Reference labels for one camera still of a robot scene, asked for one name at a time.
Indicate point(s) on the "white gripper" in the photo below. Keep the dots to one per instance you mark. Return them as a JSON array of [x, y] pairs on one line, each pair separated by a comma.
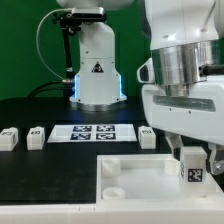
[[199, 116]]

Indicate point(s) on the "white square tabletop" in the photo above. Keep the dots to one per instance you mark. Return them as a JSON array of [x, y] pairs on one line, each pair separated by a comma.
[[142, 177]]

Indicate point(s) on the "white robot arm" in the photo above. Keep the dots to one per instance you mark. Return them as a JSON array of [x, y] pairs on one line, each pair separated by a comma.
[[184, 92]]

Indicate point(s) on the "white plate with tags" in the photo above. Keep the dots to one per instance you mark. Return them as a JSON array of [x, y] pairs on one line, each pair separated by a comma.
[[92, 133]]

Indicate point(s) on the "white L-shaped fence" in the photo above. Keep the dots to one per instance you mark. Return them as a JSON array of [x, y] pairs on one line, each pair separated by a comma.
[[187, 211]]

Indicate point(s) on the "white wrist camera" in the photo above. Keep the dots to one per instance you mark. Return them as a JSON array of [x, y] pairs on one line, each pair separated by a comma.
[[145, 74]]

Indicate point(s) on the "black camera on stand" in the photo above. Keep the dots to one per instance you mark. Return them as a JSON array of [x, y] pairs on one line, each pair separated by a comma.
[[93, 13]]

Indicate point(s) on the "black camera stand pole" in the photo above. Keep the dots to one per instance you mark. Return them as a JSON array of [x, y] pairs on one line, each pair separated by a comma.
[[69, 27]]

